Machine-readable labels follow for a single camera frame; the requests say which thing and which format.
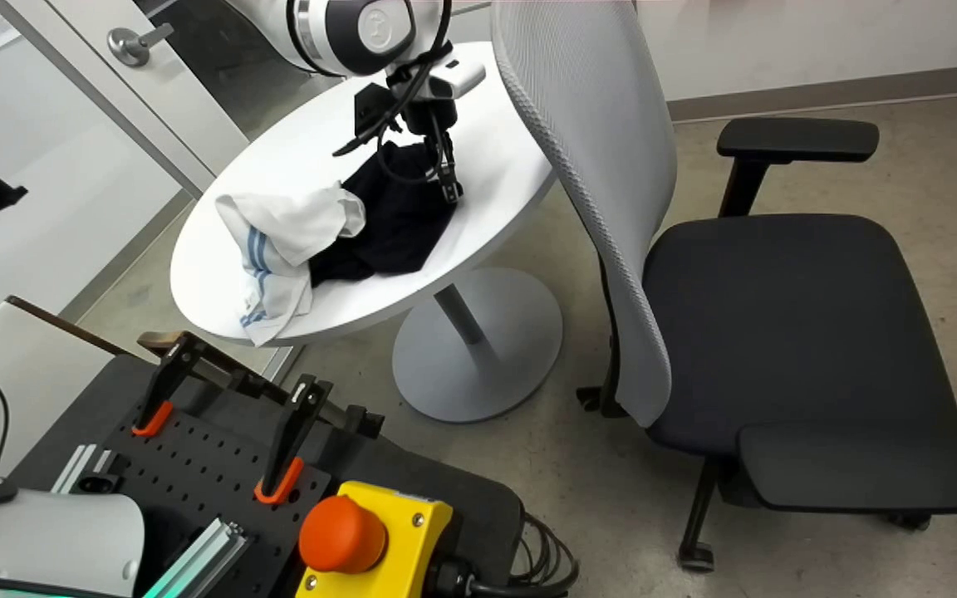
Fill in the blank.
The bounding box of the aluminium extrusion bar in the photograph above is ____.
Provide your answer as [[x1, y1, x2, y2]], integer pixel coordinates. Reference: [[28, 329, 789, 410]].
[[144, 518, 251, 598]]

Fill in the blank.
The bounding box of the black chair armrest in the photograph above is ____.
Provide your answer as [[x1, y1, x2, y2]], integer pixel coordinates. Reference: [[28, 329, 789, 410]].
[[717, 115, 880, 215], [739, 426, 957, 514]]

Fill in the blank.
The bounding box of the white striped towel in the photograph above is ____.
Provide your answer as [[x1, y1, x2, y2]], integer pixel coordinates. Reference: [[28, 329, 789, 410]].
[[212, 185, 365, 347]]

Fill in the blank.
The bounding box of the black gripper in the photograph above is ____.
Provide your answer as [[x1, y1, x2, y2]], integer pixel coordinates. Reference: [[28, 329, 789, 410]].
[[333, 65, 462, 202]]

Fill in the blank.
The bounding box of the red emergency stop button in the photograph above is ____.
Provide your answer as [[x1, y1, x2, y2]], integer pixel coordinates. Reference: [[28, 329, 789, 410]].
[[298, 494, 390, 574]]

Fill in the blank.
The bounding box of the black far chair armrest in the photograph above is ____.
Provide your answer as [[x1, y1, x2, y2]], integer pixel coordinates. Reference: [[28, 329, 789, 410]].
[[717, 115, 880, 215]]

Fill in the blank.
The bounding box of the black shirt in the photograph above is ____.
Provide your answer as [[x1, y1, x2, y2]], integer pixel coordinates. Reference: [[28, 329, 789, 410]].
[[308, 142, 456, 281]]

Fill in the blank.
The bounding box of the left orange handled clamp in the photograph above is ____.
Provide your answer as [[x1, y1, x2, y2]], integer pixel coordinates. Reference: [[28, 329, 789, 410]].
[[132, 331, 202, 439]]

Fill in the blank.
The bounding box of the black cable bundle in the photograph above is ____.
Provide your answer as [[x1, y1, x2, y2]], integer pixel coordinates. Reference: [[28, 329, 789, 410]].
[[431, 511, 583, 598]]

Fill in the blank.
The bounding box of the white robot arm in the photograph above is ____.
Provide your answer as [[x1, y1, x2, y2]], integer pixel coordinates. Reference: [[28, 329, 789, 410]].
[[226, 0, 486, 202]]

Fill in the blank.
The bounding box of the black near chair armrest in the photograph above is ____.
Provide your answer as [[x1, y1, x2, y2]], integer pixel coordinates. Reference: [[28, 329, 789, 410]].
[[739, 426, 957, 514]]

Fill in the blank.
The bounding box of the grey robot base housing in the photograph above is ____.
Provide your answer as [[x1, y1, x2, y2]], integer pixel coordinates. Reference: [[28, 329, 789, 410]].
[[0, 481, 146, 598]]

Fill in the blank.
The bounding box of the grey office chair backrest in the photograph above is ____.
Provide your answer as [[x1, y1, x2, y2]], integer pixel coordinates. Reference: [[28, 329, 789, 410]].
[[491, 0, 677, 429]]

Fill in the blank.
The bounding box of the yellow emergency stop box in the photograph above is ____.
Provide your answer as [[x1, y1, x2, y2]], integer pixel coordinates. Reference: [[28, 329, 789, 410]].
[[296, 481, 456, 598]]

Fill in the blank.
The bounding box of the black chair base leg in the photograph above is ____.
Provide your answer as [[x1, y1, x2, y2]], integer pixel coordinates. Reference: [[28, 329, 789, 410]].
[[677, 459, 717, 574]]

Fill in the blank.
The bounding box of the round white table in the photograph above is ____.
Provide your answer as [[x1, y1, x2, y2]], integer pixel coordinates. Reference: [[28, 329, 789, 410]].
[[171, 43, 562, 422]]

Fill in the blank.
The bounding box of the black perforated mounting board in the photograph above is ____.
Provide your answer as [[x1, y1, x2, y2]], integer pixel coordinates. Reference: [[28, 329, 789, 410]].
[[13, 355, 524, 598]]

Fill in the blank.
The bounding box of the dark grey chair seat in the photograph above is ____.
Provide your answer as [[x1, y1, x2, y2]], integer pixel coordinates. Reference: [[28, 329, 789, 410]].
[[646, 215, 957, 454]]

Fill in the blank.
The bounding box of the silver door handle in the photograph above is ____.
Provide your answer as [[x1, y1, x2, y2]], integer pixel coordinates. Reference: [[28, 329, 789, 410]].
[[108, 23, 172, 69]]

